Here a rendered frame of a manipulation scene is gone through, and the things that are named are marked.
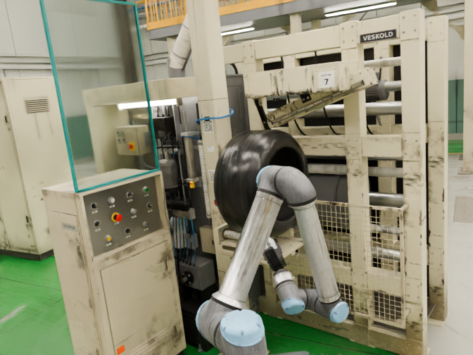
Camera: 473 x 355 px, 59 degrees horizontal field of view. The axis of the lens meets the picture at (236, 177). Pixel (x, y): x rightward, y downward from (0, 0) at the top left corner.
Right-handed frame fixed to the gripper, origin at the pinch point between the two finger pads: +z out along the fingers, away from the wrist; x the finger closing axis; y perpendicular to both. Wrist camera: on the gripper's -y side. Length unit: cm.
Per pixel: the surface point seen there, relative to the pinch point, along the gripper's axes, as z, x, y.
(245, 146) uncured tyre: 43.3, 8.5, -17.9
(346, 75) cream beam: 59, 71, -18
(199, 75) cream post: 92, 1, -34
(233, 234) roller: 24.8, -19.2, 22.7
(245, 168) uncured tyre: 30.3, 4.2, -16.9
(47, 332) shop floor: 62, -197, 93
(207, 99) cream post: 81, 0, -25
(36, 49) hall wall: 1005, -425, 290
